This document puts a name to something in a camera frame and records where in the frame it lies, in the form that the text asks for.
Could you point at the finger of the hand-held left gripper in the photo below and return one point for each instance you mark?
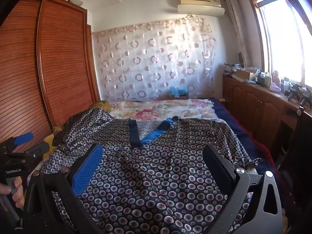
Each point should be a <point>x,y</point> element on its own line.
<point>37,150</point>
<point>23,138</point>

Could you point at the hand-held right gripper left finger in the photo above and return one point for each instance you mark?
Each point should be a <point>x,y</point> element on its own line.
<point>87,168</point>

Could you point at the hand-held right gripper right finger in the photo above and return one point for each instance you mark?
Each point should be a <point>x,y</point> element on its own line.
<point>217,168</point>

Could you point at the navy medallion print garment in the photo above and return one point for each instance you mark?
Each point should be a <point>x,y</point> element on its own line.
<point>146,175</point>

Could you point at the person's left hand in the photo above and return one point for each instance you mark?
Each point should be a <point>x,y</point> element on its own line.
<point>19,192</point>

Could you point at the navy blanket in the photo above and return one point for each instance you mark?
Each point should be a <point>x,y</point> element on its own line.
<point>234,124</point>

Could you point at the yellow green pillow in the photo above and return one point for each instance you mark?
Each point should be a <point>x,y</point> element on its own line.
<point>102,105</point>

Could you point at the wooden low cabinet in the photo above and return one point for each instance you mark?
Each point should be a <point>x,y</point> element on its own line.
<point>256,107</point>

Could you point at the wooden slatted wardrobe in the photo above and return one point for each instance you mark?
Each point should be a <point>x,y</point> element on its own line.
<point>61,65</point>

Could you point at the colourful floral bedsheet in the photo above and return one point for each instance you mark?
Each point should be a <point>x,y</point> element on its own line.
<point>151,112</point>

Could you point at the blue plastic item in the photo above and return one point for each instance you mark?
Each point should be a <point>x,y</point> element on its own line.
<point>178,92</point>

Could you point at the dark chair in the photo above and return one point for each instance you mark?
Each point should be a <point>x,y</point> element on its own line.
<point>302,151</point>

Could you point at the cardboard box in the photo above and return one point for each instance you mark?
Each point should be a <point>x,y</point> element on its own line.
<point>243,75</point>

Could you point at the cluster of small containers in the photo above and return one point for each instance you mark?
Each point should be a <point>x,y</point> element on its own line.
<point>264,80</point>

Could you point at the pink figurine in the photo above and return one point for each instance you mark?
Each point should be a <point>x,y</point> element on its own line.
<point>276,82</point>

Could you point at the black gadget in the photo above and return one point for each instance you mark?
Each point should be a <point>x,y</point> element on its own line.
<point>296,92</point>

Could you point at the sheer circle pattern curtain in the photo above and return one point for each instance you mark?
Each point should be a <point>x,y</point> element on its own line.
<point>151,61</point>

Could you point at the white window curtain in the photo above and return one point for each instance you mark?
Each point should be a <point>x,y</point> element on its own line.
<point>237,29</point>

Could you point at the window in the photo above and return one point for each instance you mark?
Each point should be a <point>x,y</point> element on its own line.
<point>280,41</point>

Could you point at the white wall air conditioner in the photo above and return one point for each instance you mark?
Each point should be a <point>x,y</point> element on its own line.
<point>199,9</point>

